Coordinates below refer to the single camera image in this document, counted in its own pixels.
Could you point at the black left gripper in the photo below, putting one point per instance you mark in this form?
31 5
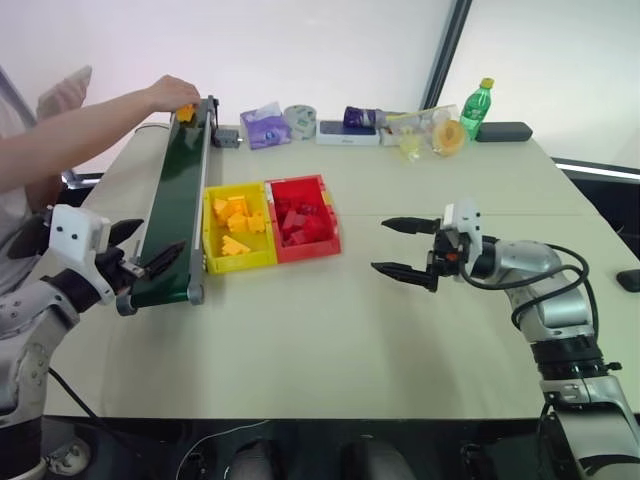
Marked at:
114 267

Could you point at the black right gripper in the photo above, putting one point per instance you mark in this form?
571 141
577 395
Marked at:
444 262

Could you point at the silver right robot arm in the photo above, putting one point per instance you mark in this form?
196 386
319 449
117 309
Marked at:
530 261

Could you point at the person's bare forearm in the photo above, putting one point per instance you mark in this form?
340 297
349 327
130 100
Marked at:
75 140

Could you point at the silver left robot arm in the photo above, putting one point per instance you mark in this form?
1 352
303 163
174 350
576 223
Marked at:
30 360

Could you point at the green conveyor belt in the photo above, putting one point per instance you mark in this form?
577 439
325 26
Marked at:
175 200

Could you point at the person's bare hand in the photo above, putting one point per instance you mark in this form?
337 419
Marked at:
175 92

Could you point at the yellow stepped building block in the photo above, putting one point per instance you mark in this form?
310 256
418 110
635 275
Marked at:
235 246

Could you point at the metal chair bar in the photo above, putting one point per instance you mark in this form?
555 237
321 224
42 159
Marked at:
80 179

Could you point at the yellow plastic bin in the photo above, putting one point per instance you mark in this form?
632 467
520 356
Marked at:
240 262

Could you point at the red plastic bin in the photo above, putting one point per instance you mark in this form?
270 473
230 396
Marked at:
310 250

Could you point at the red building block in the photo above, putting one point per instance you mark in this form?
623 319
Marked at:
311 210
294 236
290 220

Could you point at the yellow tape roll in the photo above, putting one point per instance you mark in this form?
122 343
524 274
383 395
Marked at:
449 137

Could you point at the clear plastic bag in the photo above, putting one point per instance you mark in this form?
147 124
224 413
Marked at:
415 130

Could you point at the flat white box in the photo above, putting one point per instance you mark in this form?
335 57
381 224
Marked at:
347 135

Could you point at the purple snack packet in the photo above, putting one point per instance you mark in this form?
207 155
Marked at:
359 116

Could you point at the long black case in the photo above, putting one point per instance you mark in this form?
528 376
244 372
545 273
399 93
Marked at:
504 132

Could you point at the green plastic bottle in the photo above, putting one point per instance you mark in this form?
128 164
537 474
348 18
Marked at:
476 110

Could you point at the grey tape roll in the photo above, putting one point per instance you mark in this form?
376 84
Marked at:
300 122

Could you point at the purple tissue pack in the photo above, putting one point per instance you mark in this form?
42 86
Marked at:
265 127

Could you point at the black computer mouse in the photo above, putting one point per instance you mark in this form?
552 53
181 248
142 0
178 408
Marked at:
630 280

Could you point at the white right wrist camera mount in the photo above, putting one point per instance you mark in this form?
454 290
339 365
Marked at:
467 225

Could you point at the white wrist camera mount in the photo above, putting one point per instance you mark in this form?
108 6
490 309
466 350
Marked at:
75 235
467 225

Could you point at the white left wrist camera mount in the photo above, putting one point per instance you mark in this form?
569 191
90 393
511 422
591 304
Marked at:
75 235

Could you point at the dark window frame post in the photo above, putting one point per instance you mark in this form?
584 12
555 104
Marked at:
447 50

